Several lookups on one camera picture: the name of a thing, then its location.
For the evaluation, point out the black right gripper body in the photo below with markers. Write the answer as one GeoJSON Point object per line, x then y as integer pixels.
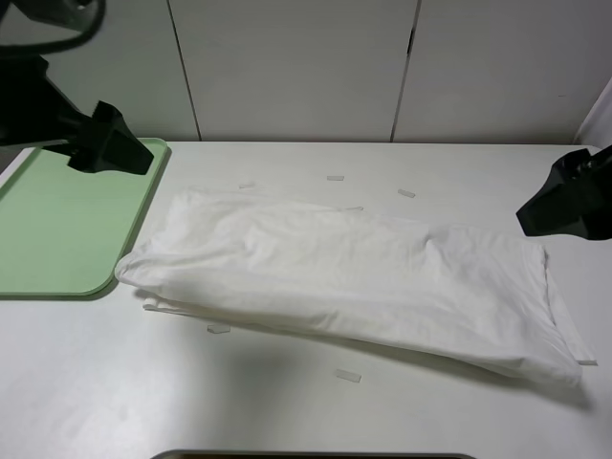
{"type": "Point", "coordinates": [597, 169]}

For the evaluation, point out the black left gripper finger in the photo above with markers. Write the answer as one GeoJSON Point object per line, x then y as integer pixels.
{"type": "Point", "coordinates": [105, 143]}

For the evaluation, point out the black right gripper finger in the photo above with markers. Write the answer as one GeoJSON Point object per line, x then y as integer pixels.
{"type": "Point", "coordinates": [568, 204]}

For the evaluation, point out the white short sleeve t-shirt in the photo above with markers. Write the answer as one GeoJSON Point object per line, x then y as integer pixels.
{"type": "Point", "coordinates": [458, 292]}

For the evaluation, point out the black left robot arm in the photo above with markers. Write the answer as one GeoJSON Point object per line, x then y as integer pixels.
{"type": "Point", "coordinates": [34, 112]}

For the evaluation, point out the green plastic tray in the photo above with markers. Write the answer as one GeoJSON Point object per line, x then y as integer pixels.
{"type": "Point", "coordinates": [63, 231]}

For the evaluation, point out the clear tape piece front middle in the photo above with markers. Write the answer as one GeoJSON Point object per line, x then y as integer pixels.
{"type": "Point", "coordinates": [348, 376]}

